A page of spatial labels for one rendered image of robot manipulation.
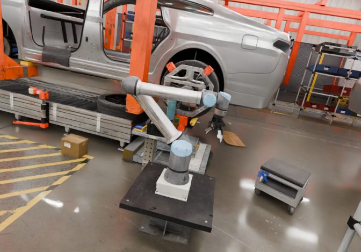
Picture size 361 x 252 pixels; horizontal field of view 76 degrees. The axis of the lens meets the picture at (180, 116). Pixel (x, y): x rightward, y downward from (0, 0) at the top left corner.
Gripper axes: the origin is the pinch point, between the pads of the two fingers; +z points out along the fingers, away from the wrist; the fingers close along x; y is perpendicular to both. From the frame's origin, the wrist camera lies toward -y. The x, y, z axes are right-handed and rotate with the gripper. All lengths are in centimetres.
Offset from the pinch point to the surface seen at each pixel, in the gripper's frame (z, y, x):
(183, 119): 13, -39, -69
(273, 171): 27, -68, 31
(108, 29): -61, -114, -423
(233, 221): 64, -18, 31
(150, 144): 36, 7, -63
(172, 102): -4, -20, -75
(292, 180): 27, -69, 48
